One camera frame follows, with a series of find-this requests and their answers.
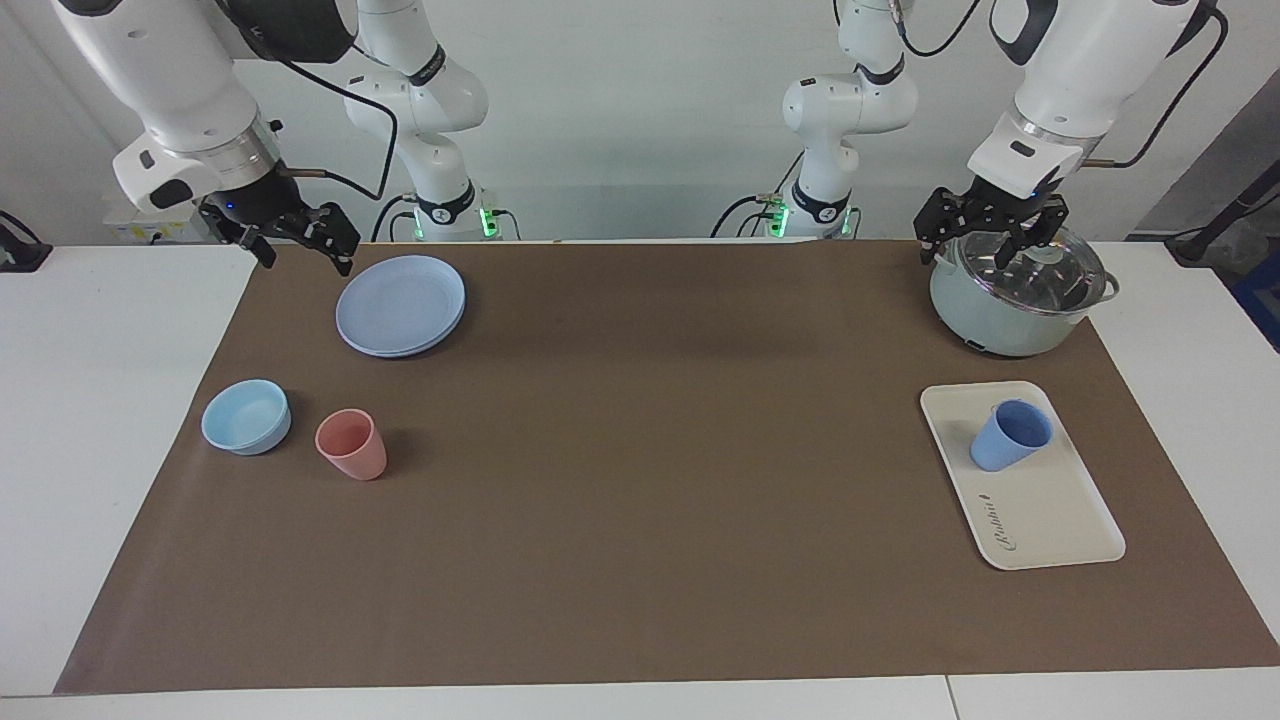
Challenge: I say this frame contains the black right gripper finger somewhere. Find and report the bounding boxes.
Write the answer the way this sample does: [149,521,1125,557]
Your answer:
[300,203,362,278]
[203,215,278,270]

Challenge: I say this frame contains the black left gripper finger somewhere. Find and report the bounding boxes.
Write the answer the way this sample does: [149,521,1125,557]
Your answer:
[914,187,967,267]
[1008,195,1070,273]

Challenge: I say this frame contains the pink plastic cup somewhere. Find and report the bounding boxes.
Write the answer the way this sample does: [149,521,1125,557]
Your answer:
[315,408,388,482]

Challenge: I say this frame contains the blue plastic cup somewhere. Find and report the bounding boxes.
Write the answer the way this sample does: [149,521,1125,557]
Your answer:
[969,399,1055,473]

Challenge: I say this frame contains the cream tray with Rabbit print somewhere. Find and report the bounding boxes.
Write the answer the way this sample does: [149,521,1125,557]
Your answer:
[919,381,1127,571]

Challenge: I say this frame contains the lavender blue plate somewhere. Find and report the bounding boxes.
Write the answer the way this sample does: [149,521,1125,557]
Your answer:
[335,254,468,359]

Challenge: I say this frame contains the pale green pot, glass lid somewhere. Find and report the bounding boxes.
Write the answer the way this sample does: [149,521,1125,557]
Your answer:
[929,225,1121,358]

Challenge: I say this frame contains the white background boxes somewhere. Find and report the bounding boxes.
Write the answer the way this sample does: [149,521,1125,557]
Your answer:
[103,205,216,244]

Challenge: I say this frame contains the light blue bowl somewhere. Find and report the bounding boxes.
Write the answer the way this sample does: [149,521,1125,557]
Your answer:
[201,378,292,457]

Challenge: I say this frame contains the black background object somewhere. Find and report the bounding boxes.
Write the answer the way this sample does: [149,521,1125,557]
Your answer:
[0,210,53,273]

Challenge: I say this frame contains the blue background object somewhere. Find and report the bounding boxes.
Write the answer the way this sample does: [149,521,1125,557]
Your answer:
[1235,272,1280,351]

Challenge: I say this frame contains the brown paper table mat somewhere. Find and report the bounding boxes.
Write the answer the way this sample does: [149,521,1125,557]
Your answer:
[52,240,1280,696]

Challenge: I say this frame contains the black right base cable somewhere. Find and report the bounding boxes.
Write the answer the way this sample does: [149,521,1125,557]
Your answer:
[370,193,417,243]

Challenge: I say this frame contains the black base cable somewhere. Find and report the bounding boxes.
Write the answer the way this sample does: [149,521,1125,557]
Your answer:
[370,193,417,243]
[710,145,807,239]

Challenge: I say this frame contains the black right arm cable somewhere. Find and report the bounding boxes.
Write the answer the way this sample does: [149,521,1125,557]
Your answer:
[268,55,401,201]

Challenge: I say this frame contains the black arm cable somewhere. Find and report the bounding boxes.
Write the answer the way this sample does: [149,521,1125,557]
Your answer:
[268,55,401,201]
[893,0,1230,169]

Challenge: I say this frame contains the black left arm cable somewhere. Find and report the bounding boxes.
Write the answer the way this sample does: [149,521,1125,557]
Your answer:
[893,0,1230,169]

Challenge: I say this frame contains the black left base cable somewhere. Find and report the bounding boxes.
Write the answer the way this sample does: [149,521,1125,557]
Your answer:
[710,145,807,239]

